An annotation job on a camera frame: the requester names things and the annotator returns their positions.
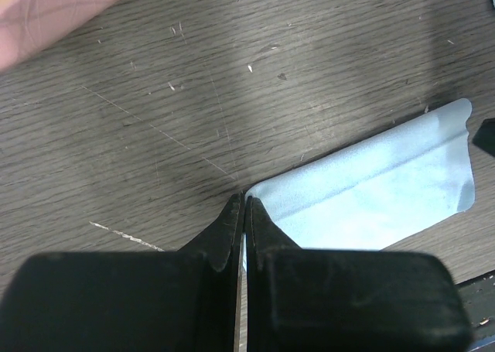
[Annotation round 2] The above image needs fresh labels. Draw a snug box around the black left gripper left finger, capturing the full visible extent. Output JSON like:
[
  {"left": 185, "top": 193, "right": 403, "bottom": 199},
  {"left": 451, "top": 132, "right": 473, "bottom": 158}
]
[{"left": 1, "top": 194, "right": 244, "bottom": 351}]

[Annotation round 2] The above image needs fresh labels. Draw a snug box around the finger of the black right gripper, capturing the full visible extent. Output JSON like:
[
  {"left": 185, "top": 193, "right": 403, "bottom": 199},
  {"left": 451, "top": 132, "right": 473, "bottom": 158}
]
[{"left": 473, "top": 118, "right": 495, "bottom": 155}]

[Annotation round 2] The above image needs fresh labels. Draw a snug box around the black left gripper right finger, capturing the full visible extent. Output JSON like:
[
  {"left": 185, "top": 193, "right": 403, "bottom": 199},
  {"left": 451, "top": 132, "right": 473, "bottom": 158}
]
[{"left": 244, "top": 197, "right": 473, "bottom": 351}]

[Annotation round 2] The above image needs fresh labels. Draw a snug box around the pink glasses case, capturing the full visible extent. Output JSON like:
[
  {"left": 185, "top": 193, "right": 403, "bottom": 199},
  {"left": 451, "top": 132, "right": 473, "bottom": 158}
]
[{"left": 1, "top": 0, "right": 119, "bottom": 72}]

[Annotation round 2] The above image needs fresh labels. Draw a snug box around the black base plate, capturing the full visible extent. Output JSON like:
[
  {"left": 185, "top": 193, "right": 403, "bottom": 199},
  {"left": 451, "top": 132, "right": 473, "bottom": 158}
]
[{"left": 457, "top": 270, "right": 494, "bottom": 351}]

